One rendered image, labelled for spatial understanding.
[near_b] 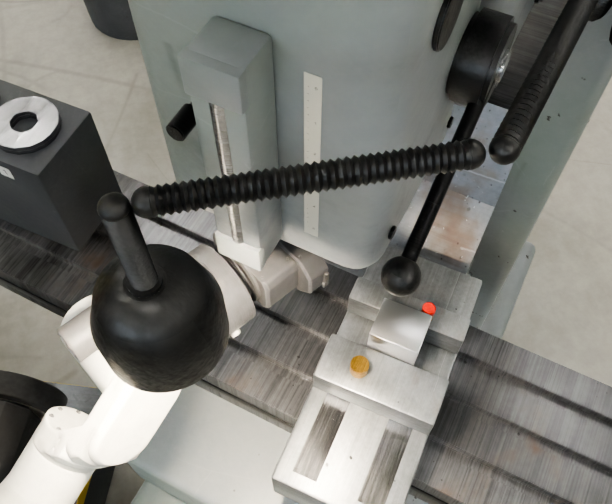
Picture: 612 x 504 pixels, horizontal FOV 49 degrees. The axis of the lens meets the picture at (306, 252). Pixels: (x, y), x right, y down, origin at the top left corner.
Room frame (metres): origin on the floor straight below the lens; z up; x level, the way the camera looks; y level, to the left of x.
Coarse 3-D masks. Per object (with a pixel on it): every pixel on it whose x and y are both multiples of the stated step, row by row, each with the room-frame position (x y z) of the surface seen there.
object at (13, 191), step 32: (0, 96) 0.66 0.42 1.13; (32, 96) 0.65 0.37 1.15; (0, 128) 0.59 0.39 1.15; (32, 128) 0.59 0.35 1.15; (64, 128) 0.60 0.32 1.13; (96, 128) 0.63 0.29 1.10; (0, 160) 0.55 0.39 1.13; (32, 160) 0.55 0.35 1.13; (64, 160) 0.57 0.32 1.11; (96, 160) 0.61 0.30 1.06; (0, 192) 0.57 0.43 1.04; (32, 192) 0.54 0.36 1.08; (64, 192) 0.55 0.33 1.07; (96, 192) 0.59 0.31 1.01; (32, 224) 0.55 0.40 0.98; (64, 224) 0.53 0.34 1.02; (96, 224) 0.57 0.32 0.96
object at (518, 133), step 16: (576, 0) 0.28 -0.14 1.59; (592, 0) 0.29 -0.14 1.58; (560, 16) 0.28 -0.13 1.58; (576, 16) 0.27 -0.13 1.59; (560, 32) 0.26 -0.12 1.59; (576, 32) 0.26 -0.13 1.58; (544, 48) 0.25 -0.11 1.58; (560, 48) 0.25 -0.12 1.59; (544, 64) 0.24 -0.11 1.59; (560, 64) 0.24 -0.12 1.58; (528, 80) 0.23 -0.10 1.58; (544, 80) 0.23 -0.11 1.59; (528, 96) 0.22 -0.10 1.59; (544, 96) 0.22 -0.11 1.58; (512, 112) 0.21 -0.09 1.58; (528, 112) 0.21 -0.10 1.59; (512, 128) 0.20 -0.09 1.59; (528, 128) 0.20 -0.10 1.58; (496, 144) 0.19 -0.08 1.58; (512, 144) 0.19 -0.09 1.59; (496, 160) 0.19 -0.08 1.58; (512, 160) 0.19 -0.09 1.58
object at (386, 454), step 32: (384, 256) 0.48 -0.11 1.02; (384, 288) 0.41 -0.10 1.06; (448, 288) 0.43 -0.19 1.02; (480, 288) 0.43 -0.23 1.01; (352, 320) 0.38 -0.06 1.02; (448, 320) 0.36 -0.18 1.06; (448, 352) 0.34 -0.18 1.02; (320, 416) 0.25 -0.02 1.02; (352, 416) 0.25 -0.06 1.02; (288, 448) 0.22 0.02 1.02; (320, 448) 0.21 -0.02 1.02; (352, 448) 0.22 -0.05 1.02; (384, 448) 0.21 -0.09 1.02; (416, 448) 0.22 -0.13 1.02; (288, 480) 0.18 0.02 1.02; (320, 480) 0.18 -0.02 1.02; (352, 480) 0.18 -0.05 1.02; (384, 480) 0.18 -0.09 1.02
